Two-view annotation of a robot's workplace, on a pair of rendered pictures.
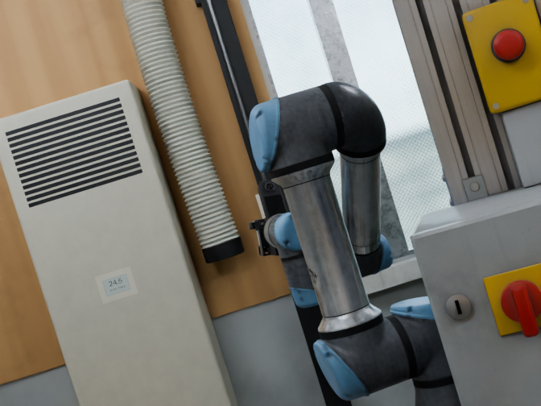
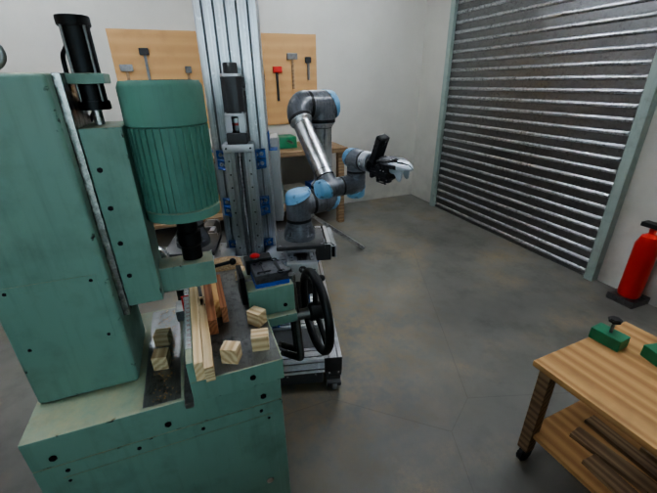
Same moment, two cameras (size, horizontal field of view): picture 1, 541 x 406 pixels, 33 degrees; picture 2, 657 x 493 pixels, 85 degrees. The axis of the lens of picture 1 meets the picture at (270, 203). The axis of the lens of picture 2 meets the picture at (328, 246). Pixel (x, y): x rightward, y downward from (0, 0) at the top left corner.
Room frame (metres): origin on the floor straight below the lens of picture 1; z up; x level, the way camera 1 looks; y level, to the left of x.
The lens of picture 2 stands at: (3.14, -0.64, 1.50)
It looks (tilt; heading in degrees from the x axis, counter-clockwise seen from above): 25 degrees down; 159
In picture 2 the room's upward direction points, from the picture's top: 1 degrees counter-clockwise
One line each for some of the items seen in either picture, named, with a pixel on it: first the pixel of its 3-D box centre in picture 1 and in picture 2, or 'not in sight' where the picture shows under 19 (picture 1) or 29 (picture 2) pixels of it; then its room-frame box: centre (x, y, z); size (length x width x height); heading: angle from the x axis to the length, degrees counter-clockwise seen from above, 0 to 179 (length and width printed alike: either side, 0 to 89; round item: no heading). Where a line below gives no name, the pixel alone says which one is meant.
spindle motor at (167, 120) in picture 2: not in sight; (173, 152); (2.20, -0.68, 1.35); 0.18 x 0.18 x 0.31
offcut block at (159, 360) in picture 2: not in sight; (161, 358); (2.27, -0.80, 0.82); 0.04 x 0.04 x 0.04; 81
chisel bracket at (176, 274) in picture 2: not in sight; (188, 272); (2.20, -0.69, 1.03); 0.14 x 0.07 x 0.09; 90
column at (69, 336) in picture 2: not in sight; (55, 245); (2.20, -0.97, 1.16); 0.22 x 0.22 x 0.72; 0
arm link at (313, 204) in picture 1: (328, 245); (322, 154); (1.58, -0.07, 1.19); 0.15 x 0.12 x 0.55; 101
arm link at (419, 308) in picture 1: (427, 333); (299, 202); (1.60, -0.20, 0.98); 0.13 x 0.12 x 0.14; 101
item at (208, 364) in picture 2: not in sight; (201, 296); (2.15, -0.67, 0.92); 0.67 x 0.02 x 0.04; 0
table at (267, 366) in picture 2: not in sight; (240, 307); (2.18, -0.57, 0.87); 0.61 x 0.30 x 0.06; 0
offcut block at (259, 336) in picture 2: not in sight; (260, 339); (2.41, -0.55, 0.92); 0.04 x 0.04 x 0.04; 79
